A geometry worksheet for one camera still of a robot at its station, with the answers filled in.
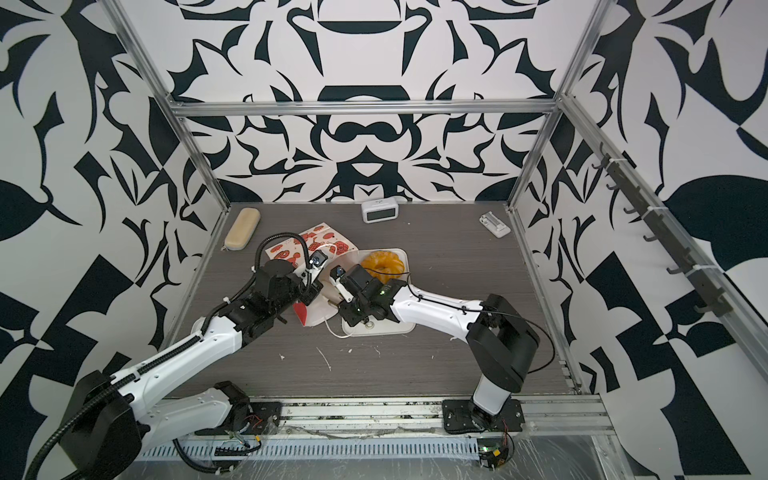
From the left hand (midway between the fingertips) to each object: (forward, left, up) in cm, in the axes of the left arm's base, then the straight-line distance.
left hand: (319, 261), depth 80 cm
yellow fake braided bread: (+9, -18, -17) cm, 27 cm away
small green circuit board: (-41, -41, -20) cm, 62 cm away
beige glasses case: (+26, +33, -17) cm, 45 cm away
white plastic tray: (-20, -20, +15) cm, 32 cm away
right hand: (-8, -6, -10) cm, 14 cm away
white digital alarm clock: (+31, -16, -14) cm, 38 cm away
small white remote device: (+26, -60, -18) cm, 67 cm away
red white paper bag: (-7, 0, -12) cm, 14 cm away
